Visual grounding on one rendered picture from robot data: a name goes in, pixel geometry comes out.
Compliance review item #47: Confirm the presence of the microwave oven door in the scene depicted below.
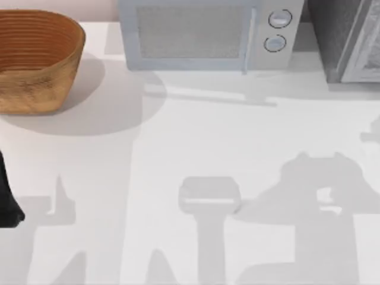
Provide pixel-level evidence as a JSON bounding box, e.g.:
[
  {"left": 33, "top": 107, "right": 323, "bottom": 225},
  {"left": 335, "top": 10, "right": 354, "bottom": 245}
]
[{"left": 116, "top": 0, "right": 258, "bottom": 75}]

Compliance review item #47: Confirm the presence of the round microwave knob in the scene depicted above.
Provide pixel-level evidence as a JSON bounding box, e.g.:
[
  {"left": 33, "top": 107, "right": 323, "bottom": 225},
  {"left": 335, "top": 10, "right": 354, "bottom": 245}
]
[
  {"left": 268, "top": 8, "right": 293, "bottom": 29},
  {"left": 263, "top": 34, "right": 287, "bottom": 53}
]

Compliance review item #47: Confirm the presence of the pale microwave oven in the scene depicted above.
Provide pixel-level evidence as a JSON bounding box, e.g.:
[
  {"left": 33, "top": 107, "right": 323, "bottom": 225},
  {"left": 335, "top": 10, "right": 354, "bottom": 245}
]
[{"left": 116, "top": 0, "right": 306, "bottom": 75}]

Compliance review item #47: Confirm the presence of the brown woven basket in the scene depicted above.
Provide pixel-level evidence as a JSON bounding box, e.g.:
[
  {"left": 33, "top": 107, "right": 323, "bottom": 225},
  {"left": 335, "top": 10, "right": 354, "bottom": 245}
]
[{"left": 0, "top": 9, "right": 87, "bottom": 115}]

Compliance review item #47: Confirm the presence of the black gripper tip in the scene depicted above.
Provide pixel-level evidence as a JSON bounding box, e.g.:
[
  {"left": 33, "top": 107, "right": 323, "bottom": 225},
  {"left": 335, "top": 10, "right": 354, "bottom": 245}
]
[{"left": 0, "top": 151, "right": 26, "bottom": 229}]

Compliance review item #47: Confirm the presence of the grey cabinet door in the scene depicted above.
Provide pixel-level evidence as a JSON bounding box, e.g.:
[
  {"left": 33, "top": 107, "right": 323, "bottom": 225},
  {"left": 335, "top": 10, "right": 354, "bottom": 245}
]
[{"left": 339, "top": 0, "right": 380, "bottom": 84}]

